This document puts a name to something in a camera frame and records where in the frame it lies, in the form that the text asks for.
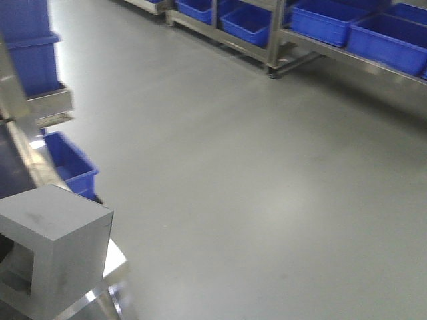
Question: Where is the gray square hollow base block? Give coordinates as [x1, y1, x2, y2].
[1, 185, 113, 319]

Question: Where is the small blue bin under table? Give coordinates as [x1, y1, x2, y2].
[43, 132, 99, 200]

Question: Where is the large blue bin on rack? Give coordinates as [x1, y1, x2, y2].
[1, 1, 61, 96]

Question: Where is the steel shelf rack with bins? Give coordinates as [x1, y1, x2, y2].
[130, 1, 426, 87]

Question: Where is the stainless steel rack frame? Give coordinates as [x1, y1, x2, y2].
[1, 39, 73, 189]

